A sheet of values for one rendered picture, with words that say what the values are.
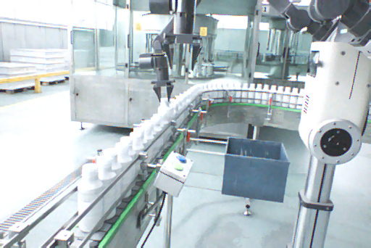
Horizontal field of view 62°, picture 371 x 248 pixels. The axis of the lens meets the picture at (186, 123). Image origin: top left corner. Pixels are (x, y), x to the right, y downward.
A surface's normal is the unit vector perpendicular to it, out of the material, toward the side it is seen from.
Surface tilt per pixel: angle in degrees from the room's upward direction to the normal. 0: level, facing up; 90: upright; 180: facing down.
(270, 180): 90
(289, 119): 90
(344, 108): 101
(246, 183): 90
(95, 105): 90
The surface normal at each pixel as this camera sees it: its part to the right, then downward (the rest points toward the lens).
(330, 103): -0.18, 0.41
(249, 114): -0.06, 0.25
